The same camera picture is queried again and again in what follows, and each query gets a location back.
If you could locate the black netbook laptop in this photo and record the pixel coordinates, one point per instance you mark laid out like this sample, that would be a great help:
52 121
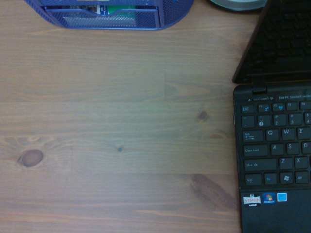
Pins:
274 150

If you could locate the blue mesh desk organizer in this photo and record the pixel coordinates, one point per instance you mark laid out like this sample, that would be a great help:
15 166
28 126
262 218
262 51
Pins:
150 17

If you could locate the green card in organizer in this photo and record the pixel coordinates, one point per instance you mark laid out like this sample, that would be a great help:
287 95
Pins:
121 11

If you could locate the clear round tape roll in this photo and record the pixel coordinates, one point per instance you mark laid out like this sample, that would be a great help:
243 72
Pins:
239 4

